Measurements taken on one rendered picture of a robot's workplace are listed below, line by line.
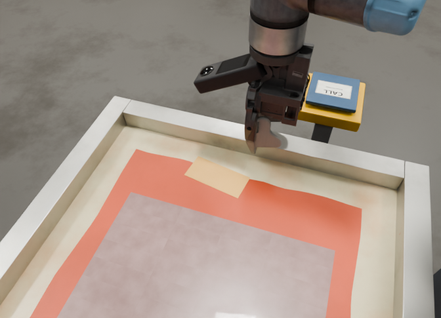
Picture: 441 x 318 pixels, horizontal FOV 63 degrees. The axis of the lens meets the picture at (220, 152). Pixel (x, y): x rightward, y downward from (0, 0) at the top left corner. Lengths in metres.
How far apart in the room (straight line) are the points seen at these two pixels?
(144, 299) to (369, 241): 0.34
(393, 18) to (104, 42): 2.54
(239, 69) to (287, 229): 0.26
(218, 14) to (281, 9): 2.57
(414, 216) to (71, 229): 0.52
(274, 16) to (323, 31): 2.42
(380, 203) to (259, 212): 0.20
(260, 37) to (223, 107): 1.68
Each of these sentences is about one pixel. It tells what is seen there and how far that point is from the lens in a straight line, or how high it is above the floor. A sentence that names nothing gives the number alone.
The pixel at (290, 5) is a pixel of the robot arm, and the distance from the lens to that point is 0.45.
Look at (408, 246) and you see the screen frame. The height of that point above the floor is 0.99.
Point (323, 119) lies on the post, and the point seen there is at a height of 0.94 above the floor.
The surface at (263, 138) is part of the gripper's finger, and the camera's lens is 0.60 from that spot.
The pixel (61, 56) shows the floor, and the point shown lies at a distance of 2.80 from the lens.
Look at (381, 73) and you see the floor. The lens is 2.58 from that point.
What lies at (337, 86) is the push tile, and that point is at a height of 0.97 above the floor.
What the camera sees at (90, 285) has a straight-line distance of 0.58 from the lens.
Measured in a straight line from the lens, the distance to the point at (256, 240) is 0.57.
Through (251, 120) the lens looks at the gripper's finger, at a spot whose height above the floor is 1.07.
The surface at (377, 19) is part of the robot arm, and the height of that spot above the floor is 1.27.
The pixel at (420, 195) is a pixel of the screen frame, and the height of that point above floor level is 0.99.
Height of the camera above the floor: 1.47
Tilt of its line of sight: 50 degrees down
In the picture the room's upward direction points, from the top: 2 degrees counter-clockwise
